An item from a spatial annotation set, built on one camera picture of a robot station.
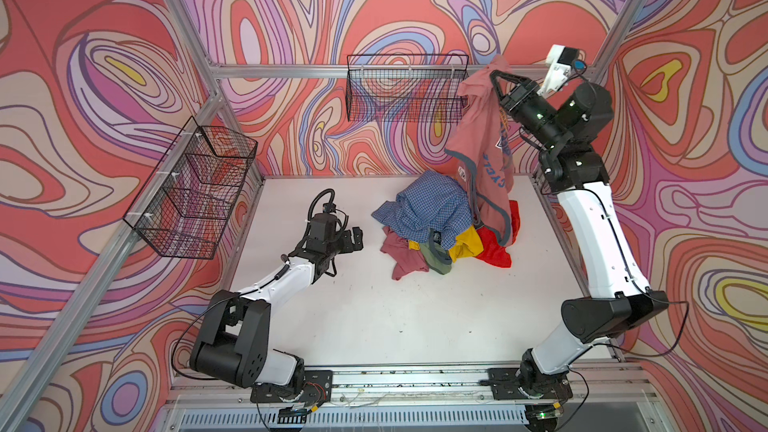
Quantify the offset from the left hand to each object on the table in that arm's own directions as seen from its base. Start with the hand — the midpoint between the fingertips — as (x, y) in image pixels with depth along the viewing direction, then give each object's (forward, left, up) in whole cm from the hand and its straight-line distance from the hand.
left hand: (353, 231), depth 91 cm
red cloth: (-3, -45, -8) cm, 46 cm away
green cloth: (-5, -26, -7) cm, 27 cm away
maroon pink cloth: (0, -13, -9) cm, 16 cm away
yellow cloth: (-5, -35, 0) cm, 35 cm away
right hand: (+6, -31, +45) cm, 55 cm away
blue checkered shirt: (+8, -24, +3) cm, 25 cm away
